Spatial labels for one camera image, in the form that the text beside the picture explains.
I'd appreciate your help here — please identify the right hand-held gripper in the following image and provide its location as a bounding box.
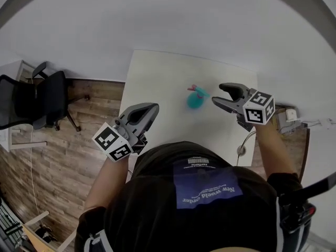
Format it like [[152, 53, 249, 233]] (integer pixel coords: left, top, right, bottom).
[[212, 82, 276, 133]]

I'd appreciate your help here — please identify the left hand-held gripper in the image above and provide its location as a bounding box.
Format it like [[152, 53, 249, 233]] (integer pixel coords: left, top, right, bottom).
[[91, 102, 160, 162]]

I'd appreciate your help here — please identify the pink and teal plastic toy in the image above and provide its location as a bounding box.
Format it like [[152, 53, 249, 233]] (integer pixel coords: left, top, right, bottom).
[[187, 83, 211, 100]]

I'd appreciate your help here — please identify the teal spray bottle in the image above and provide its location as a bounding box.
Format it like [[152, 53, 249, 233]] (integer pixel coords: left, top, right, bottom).
[[185, 90, 207, 111]]

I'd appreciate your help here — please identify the person's left forearm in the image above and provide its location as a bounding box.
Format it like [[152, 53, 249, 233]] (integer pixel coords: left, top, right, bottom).
[[83, 155, 133, 215]]

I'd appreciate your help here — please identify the person's right forearm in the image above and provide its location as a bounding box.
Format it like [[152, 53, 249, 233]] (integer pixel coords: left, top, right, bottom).
[[253, 122, 300, 180]]

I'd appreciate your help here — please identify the white square table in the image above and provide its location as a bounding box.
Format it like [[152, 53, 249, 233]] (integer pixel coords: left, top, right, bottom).
[[118, 49, 259, 183]]

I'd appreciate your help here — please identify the small white device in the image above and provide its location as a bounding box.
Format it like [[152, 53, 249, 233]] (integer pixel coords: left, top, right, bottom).
[[285, 108, 298, 123]]

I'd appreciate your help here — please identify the black office chair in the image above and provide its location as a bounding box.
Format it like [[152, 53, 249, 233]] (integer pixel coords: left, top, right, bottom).
[[0, 61, 91, 132]]

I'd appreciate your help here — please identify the person's black printed t-shirt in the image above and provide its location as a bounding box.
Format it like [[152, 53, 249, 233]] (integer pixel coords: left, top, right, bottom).
[[74, 140, 304, 252]]

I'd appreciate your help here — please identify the white long desk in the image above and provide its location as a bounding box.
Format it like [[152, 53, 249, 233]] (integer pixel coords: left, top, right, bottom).
[[0, 59, 48, 153]]

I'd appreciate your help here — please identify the black device red button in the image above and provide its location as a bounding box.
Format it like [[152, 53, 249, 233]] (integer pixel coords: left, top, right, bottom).
[[279, 202, 316, 234]]

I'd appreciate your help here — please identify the dark metal rack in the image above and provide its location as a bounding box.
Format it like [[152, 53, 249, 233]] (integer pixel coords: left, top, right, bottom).
[[0, 197, 24, 248]]

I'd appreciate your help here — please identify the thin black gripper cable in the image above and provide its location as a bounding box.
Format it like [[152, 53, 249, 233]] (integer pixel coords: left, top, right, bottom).
[[235, 130, 257, 166]]

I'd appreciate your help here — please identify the thin pale floor cable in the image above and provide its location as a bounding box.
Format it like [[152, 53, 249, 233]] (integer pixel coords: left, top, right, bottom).
[[29, 77, 46, 221]]

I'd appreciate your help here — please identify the black shoulder strap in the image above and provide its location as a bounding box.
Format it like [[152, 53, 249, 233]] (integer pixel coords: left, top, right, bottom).
[[277, 171, 336, 202]]

